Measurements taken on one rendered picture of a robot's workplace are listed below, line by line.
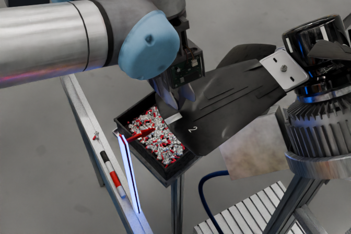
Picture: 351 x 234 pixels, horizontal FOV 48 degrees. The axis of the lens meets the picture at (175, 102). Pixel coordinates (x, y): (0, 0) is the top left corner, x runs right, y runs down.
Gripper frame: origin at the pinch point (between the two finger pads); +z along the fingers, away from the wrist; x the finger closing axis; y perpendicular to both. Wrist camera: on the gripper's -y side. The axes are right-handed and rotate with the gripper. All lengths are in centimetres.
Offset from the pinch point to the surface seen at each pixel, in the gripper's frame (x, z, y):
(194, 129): -0.1, 1.7, 7.1
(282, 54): 24.5, -1.2, 0.9
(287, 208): 31, 61, -3
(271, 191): 52, 103, -37
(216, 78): 10.2, -0.1, -1.6
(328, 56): 11.8, -18.2, 25.2
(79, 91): -12.6, 19.0, -44.4
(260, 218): 40, 106, -29
